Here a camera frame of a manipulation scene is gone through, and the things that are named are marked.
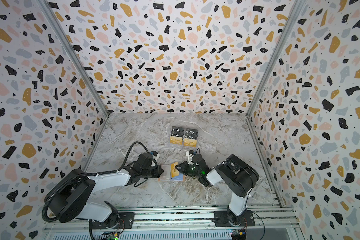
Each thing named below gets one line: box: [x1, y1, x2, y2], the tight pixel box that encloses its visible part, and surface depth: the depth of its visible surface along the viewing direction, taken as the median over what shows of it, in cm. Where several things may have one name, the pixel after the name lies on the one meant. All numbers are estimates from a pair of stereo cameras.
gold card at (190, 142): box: [183, 138, 198, 148], surface depth 102 cm
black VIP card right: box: [184, 128, 199, 140], surface depth 102 cm
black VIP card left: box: [171, 125, 185, 138], surface depth 102 cm
